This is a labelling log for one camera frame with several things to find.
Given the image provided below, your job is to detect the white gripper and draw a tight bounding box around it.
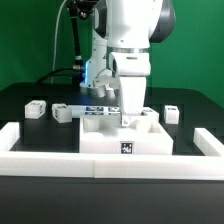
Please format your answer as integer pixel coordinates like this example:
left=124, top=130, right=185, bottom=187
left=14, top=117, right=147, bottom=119
left=109, top=52, right=151, bottom=126

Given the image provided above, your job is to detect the white square tabletop part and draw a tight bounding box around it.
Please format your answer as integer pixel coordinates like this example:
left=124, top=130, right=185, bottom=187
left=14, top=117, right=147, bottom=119
left=79, top=115, right=173, bottom=155

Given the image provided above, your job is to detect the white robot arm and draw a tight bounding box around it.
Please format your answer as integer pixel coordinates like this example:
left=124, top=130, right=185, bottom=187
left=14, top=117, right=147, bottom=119
left=80, top=0, right=176, bottom=126

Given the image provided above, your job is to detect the white fiducial tag strip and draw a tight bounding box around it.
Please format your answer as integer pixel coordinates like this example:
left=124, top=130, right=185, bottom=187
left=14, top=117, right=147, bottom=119
left=69, top=105, right=120, bottom=118

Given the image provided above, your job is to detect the white U-shaped obstacle fence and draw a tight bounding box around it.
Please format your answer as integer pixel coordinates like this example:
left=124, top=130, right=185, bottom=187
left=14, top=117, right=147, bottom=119
left=0, top=122, right=224, bottom=180

